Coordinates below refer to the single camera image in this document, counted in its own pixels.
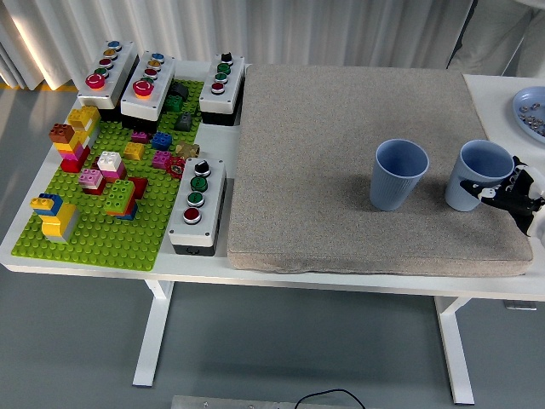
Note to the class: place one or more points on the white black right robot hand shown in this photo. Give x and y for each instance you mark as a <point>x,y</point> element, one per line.
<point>517,196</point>

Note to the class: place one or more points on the blue ribbed plastic cup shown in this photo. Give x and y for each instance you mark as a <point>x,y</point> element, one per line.
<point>462,196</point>
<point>391,191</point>

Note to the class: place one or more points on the blue plate with metal nuts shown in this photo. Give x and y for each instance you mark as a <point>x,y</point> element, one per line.
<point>526,100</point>

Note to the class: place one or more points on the person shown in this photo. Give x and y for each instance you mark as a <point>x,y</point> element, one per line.
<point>489,42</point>

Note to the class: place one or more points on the white table leg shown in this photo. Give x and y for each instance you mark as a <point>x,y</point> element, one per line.
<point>153,332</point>
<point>453,349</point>

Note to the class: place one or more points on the white pleated curtain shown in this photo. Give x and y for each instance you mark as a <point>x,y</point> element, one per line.
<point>255,25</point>

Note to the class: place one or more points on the four-button white control box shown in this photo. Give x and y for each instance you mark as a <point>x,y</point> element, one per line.
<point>187,234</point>
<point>213,102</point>

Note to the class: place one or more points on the brass valve with red handwheel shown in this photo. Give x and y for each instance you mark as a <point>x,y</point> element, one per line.
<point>187,150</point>

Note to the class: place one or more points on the grey building brick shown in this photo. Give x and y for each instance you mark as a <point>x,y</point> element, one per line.
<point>185,122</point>

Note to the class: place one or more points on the dark grey curved block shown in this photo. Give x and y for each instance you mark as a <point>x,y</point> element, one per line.
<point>181,90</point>

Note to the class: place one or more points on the dark green building brick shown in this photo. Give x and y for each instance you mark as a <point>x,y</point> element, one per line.
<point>173,103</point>

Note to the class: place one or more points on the blue building brick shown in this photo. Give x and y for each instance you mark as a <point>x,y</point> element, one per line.
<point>162,140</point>

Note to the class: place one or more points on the red building brick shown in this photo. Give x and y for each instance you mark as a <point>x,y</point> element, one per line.
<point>141,185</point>

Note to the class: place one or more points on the small magenta building brick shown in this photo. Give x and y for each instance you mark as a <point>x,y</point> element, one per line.
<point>139,137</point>

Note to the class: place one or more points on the yellow building brick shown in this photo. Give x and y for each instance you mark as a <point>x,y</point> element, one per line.
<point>134,151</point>

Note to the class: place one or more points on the green orange blue brick stack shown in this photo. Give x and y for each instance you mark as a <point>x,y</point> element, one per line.
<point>119,196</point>

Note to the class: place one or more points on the five-button white control box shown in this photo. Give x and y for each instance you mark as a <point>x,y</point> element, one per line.
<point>130,102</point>
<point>123,64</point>

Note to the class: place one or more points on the green studded building baseplate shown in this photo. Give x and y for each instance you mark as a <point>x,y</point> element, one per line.
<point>106,243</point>

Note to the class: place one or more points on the pink white red brick stack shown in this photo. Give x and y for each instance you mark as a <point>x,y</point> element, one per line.
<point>90,178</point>

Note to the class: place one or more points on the yellow white brick tower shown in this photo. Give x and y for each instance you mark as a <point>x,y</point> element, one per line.
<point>83,117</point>

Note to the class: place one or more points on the brown-topped brick tower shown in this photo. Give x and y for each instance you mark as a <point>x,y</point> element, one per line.
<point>72,157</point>

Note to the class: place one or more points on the yellow blue grey brick stack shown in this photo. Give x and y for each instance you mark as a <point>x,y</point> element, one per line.
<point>57,221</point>

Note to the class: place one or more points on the grey bracket under table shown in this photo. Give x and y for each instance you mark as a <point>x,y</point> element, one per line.
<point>519,305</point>

